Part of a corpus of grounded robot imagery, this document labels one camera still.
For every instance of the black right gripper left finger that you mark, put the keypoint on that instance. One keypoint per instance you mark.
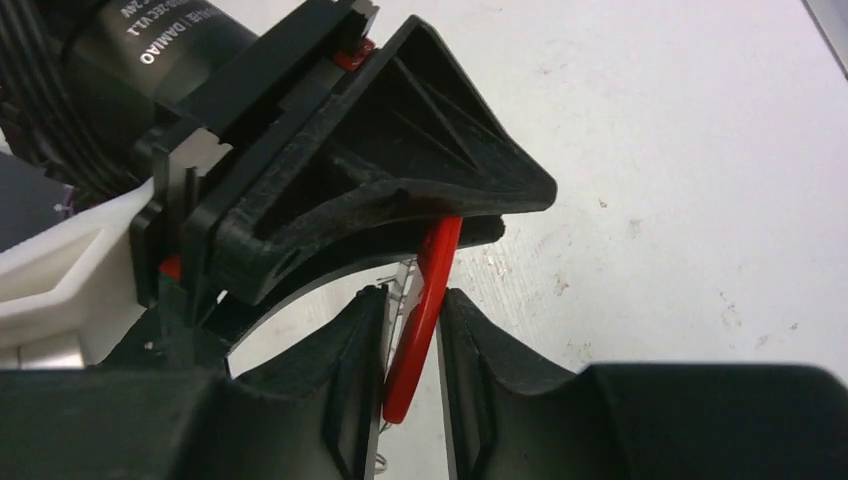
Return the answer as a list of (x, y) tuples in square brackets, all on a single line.
[(311, 412)]

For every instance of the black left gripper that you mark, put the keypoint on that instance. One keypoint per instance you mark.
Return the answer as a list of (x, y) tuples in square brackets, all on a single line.
[(288, 188)]

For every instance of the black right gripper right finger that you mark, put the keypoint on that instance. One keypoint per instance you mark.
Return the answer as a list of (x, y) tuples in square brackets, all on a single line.
[(510, 413)]

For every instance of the red and steel key holder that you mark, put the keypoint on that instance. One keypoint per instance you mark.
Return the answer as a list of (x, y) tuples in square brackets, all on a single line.
[(416, 317)]

